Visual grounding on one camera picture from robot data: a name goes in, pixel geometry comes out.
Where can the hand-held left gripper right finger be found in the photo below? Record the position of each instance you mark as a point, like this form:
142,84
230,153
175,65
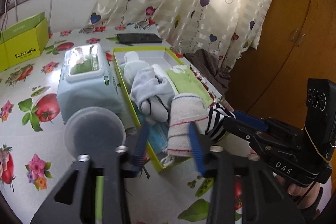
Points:
197,150

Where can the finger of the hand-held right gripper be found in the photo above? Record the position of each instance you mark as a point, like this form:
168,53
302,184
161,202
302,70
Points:
239,129
249,117

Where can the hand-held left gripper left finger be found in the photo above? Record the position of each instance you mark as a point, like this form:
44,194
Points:
140,140

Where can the blue face mask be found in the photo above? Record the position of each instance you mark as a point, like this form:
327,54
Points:
157,137

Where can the black white striped sock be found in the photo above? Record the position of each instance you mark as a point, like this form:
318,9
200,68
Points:
218,119

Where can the grey socks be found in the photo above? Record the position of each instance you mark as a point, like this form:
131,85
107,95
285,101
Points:
152,92

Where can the light green cloth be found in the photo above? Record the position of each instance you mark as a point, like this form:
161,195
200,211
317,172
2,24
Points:
191,85

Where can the white sock ball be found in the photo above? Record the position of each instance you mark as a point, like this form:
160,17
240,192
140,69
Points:
134,66

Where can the person's right hand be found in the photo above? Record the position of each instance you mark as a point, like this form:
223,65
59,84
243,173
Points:
296,191

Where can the clear plastic jar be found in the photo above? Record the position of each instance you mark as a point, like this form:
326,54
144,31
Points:
94,129

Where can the brown checked cloth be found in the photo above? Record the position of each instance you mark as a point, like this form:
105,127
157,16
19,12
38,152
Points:
210,66

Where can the green jar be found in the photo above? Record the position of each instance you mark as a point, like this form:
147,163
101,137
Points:
100,200

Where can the wet wipes pack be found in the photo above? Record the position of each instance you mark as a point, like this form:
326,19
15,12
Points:
86,87

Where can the wooden wardrobe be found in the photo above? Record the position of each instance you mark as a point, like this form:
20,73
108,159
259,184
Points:
288,29

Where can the black phone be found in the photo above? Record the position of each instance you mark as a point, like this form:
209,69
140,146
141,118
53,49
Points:
139,38

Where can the lime green box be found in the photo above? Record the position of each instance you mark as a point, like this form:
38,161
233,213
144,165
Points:
23,40

